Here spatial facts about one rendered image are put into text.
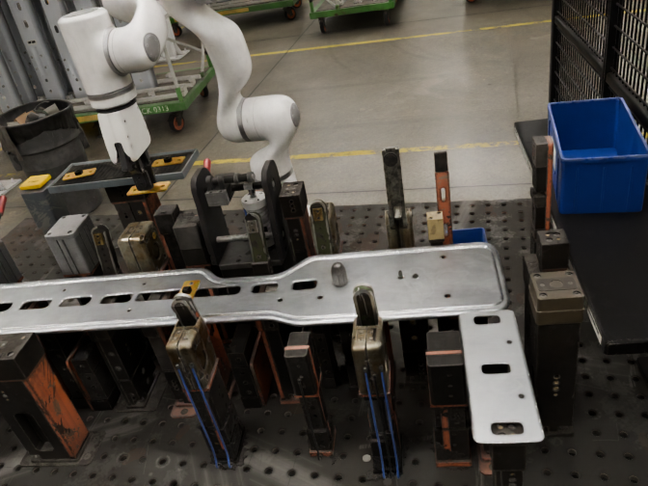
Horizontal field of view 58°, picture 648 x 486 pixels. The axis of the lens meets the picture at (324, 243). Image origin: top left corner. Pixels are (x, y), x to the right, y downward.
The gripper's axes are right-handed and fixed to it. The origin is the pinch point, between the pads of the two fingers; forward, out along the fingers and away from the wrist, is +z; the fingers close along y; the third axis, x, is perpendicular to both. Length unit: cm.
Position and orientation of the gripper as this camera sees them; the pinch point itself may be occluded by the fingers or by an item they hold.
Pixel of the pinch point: (144, 177)
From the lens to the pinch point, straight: 122.8
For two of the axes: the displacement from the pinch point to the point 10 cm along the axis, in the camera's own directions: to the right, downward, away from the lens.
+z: 1.8, 8.3, 5.3
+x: 9.8, -1.0, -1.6
